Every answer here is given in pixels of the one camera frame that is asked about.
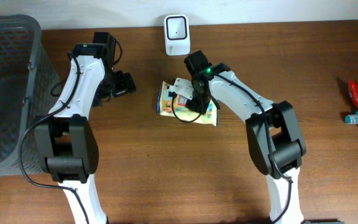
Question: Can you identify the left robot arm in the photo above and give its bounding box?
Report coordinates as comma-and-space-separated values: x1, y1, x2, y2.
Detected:
34, 32, 136, 223

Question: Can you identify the grey plastic basket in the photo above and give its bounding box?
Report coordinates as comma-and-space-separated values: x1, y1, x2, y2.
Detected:
0, 15, 60, 176

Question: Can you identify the beige wet wipes pack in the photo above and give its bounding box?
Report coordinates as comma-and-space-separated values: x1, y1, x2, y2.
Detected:
157, 81, 218, 126

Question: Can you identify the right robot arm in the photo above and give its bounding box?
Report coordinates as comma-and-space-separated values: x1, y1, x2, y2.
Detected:
184, 50, 306, 223

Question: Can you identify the white barcode scanner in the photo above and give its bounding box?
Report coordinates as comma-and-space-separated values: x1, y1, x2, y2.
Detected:
163, 14, 191, 56

